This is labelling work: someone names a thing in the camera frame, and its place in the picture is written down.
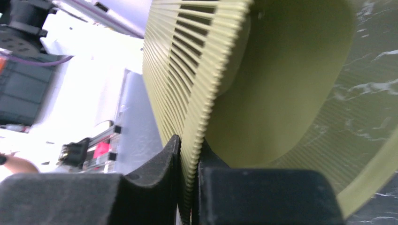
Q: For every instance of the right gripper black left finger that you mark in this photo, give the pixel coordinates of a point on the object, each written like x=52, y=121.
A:
x=146, y=196

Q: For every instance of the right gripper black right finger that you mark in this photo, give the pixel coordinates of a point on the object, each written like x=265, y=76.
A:
x=248, y=196

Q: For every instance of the olive green slatted bin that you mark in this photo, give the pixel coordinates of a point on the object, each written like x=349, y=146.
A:
x=278, y=84

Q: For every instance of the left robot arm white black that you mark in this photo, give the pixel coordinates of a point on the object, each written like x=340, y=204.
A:
x=21, y=25

